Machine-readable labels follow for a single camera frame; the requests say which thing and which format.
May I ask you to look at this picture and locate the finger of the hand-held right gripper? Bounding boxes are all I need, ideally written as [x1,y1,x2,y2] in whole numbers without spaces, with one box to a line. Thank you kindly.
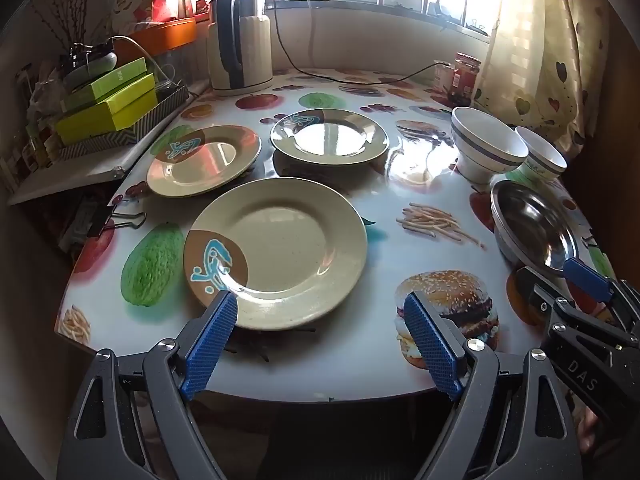
[515,266,640,356]
[564,257,640,333]

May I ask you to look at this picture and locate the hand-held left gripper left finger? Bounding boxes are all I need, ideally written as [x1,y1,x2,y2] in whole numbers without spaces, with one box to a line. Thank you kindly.
[56,290,238,480]

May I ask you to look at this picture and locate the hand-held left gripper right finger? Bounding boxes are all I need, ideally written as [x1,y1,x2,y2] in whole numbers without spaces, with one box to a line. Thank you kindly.
[402,292,586,480]

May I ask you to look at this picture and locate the stainless steel bowl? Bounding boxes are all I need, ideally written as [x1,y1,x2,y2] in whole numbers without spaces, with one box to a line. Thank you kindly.
[490,180,583,276]

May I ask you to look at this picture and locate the large beige plate brown patch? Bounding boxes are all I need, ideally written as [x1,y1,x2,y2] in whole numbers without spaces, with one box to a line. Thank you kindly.
[183,177,369,331]

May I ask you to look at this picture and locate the white bowl thin blue stripes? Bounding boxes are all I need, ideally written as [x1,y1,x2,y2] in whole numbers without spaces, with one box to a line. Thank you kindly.
[515,126,568,183]

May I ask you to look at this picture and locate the white bowl wide blue stripe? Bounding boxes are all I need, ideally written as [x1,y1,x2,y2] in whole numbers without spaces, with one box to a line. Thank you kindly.
[451,106,530,186]

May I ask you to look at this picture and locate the small beige plate brown patch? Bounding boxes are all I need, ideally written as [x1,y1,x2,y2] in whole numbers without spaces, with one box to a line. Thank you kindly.
[146,125,262,198]

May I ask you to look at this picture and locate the olive rimmed plate brown patch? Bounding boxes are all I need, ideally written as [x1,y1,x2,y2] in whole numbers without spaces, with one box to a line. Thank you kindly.
[270,108,390,166]

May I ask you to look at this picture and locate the fruit printed tablecloth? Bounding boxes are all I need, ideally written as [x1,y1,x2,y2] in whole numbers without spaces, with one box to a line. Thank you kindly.
[55,67,616,403]

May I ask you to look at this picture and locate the black binder clip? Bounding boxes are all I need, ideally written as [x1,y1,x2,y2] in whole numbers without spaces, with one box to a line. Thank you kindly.
[87,205,148,238]

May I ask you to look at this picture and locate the white teal packet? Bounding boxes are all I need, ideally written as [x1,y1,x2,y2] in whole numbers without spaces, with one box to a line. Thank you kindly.
[60,200,108,253]

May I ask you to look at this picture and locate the white side shelf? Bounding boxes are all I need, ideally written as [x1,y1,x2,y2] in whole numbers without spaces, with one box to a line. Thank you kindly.
[7,80,211,206]

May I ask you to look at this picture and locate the red lidded glass jar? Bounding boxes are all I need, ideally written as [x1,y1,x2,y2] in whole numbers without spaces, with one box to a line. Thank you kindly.
[452,52,482,108]

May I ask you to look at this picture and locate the grey chevron patterned box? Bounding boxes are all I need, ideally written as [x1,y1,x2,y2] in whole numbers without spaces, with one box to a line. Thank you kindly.
[60,85,191,161]

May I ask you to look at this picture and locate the heart printed cream curtain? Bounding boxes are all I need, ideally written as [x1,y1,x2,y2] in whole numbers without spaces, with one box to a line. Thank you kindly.
[472,0,621,161]

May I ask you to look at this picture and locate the green and yellow boxes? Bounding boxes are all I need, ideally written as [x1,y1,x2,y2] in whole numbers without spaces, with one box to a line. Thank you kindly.
[55,74,161,146]

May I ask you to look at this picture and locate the thin dark green box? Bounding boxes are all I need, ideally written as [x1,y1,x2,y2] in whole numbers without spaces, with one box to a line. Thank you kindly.
[62,57,148,111]

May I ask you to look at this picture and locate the grey oval device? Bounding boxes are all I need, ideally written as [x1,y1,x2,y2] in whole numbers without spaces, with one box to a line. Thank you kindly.
[62,42,119,92]

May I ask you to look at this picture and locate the white electric kettle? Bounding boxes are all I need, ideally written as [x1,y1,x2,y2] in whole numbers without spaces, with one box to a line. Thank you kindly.
[207,0,275,97]

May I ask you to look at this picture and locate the orange box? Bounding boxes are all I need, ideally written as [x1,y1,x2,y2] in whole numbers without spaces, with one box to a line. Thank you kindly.
[120,17,197,58]

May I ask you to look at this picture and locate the dried twig bouquet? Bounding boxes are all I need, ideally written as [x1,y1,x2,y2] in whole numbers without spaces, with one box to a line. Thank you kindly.
[30,0,101,56]

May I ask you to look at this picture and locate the black power cable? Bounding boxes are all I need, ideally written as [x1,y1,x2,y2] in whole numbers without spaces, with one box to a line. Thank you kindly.
[262,0,453,85]

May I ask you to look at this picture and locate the white cable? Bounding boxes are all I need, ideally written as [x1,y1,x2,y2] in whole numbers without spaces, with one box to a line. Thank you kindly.
[110,35,176,86]

